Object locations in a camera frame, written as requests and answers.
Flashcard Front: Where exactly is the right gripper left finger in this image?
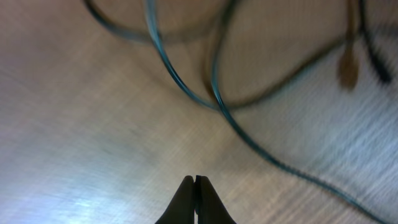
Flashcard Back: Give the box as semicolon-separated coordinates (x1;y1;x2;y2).
155;175;195;224

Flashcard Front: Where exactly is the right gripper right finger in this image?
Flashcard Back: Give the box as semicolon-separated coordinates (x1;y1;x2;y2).
195;175;236;224

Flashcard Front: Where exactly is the black usb cable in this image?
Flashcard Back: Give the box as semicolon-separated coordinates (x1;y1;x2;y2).
83;0;393;108
143;0;389;224

